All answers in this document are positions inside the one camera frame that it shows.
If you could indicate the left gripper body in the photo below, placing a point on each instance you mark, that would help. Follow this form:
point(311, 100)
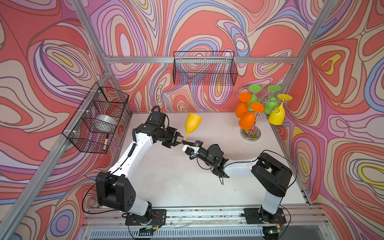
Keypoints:
point(168, 136)

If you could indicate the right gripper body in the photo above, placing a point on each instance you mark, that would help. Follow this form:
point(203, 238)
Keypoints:
point(202, 152)

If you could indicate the yellow wine glass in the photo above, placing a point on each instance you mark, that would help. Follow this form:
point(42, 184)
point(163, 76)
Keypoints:
point(192, 123)
point(278, 114)

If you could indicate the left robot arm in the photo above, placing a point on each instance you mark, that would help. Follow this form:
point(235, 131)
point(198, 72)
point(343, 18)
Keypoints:
point(114, 188)

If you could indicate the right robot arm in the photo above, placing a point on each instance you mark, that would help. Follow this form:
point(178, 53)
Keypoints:
point(274, 176)

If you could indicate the chrome wine glass rack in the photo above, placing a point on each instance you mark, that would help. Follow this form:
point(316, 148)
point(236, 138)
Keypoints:
point(255, 133)

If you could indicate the front orange wine glass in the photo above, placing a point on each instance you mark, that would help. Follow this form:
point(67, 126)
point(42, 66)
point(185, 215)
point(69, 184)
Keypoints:
point(247, 121)

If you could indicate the orange wine glass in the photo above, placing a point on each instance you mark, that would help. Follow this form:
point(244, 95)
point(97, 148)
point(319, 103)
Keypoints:
point(242, 108)
point(247, 121)

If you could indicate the rear orange wine glass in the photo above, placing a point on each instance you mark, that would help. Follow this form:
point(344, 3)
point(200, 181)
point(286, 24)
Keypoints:
point(242, 108)

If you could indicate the left green wine glass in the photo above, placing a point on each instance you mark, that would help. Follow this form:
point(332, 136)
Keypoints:
point(254, 89)

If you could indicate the green wine glass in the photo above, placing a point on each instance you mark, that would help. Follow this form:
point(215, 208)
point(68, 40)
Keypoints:
point(254, 89)
point(270, 100)

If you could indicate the right green wine glass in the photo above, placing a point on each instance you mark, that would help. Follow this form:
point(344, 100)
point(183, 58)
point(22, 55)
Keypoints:
point(270, 100)

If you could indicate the black marker pen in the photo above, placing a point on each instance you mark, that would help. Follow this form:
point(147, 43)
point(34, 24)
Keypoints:
point(106, 143)

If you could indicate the silver tape roll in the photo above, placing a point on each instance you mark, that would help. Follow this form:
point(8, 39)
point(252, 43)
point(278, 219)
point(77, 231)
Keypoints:
point(105, 124)

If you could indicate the back black wire basket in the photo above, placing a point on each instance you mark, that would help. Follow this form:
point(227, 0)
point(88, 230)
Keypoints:
point(204, 68)

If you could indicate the black wire basket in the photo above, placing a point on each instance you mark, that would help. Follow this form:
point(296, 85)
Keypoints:
point(80, 131)
point(204, 68)

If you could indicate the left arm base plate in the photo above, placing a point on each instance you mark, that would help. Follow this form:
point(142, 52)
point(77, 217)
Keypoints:
point(152, 218)

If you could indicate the left black wire basket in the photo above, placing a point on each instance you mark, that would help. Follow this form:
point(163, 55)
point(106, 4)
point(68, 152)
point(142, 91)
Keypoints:
point(80, 131)

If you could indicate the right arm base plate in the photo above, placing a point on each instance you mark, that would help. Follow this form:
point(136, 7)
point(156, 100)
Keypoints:
point(260, 216)

